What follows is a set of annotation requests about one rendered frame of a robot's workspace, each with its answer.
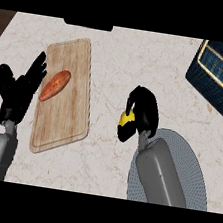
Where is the dark blue wicker basket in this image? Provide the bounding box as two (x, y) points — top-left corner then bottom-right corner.
(178, 36), (223, 129)

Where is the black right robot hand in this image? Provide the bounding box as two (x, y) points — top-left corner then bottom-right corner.
(114, 82), (164, 148)

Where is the grey round placemat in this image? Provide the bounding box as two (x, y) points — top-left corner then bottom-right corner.
(124, 123), (219, 213)

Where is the wooden cutting board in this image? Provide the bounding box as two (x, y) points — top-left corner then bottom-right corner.
(28, 31), (103, 162)

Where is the orange sweet potato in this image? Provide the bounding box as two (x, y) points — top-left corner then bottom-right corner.
(37, 66), (73, 107)

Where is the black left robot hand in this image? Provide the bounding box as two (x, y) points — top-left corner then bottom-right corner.
(0, 45), (51, 131)

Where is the yellow lemon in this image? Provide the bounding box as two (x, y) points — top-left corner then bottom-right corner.
(117, 107), (138, 129)

